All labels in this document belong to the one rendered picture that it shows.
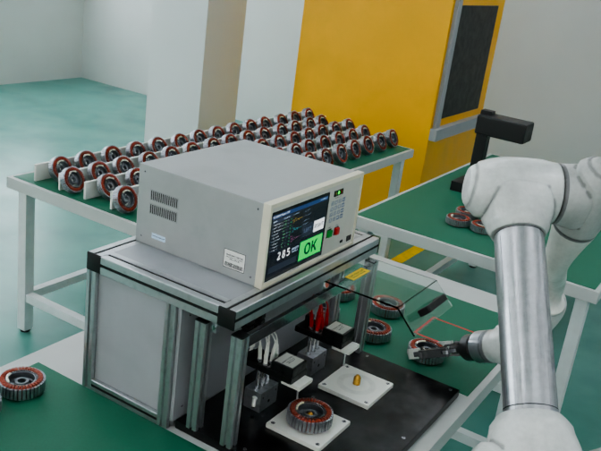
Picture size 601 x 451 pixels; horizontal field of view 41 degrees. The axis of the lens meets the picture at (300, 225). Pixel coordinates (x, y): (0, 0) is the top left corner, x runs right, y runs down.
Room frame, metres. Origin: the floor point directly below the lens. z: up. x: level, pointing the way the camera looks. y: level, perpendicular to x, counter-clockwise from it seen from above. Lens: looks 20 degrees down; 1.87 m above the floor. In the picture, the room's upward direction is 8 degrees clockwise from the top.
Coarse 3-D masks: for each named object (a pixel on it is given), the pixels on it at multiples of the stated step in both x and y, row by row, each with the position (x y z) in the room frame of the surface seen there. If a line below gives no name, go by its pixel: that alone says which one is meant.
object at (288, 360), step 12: (252, 360) 1.73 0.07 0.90; (276, 360) 1.70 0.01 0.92; (288, 360) 1.71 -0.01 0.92; (300, 360) 1.72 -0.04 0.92; (264, 372) 1.70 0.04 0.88; (276, 372) 1.69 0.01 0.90; (288, 372) 1.67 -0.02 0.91; (300, 372) 1.70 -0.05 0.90; (288, 384) 1.67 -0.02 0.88; (300, 384) 1.68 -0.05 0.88
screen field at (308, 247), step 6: (318, 234) 1.87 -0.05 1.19; (306, 240) 1.82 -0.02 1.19; (312, 240) 1.85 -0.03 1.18; (318, 240) 1.87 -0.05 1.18; (300, 246) 1.80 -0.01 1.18; (306, 246) 1.82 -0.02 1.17; (312, 246) 1.85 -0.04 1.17; (318, 246) 1.88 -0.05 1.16; (300, 252) 1.80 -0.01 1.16; (306, 252) 1.83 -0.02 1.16; (312, 252) 1.85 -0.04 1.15; (300, 258) 1.81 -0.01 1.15
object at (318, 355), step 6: (306, 348) 1.96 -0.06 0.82; (318, 348) 1.97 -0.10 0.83; (324, 348) 1.98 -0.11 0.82; (300, 354) 1.93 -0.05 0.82; (306, 354) 1.93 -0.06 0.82; (312, 354) 1.93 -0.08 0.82; (318, 354) 1.94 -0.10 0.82; (324, 354) 1.96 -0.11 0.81; (312, 360) 1.91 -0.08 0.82; (318, 360) 1.94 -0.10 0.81; (324, 360) 1.97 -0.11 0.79; (312, 366) 1.91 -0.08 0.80; (318, 366) 1.95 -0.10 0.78; (312, 372) 1.92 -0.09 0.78
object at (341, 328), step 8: (304, 320) 1.98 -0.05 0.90; (296, 328) 1.94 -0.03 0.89; (304, 328) 1.93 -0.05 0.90; (312, 328) 1.93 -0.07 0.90; (328, 328) 1.91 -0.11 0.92; (336, 328) 1.91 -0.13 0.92; (344, 328) 1.92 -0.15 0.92; (352, 328) 1.93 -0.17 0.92; (312, 336) 1.92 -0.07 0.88; (320, 336) 1.91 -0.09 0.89; (328, 336) 1.90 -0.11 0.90; (336, 336) 1.89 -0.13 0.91; (344, 336) 1.89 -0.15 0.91; (352, 336) 1.93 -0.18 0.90; (312, 344) 1.95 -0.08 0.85; (328, 344) 1.89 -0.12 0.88; (336, 344) 1.88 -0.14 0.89; (344, 344) 1.89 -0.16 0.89; (352, 344) 1.92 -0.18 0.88; (344, 352) 1.87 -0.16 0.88; (352, 352) 1.89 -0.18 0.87
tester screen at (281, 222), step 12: (312, 204) 1.82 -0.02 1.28; (324, 204) 1.87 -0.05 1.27; (276, 216) 1.69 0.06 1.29; (288, 216) 1.73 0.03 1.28; (300, 216) 1.78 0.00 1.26; (312, 216) 1.83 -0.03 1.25; (324, 216) 1.88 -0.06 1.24; (276, 228) 1.70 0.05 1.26; (288, 228) 1.74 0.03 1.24; (300, 228) 1.79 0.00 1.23; (276, 240) 1.70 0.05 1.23; (288, 240) 1.75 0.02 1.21; (300, 240) 1.80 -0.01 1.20; (276, 252) 1.71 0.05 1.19
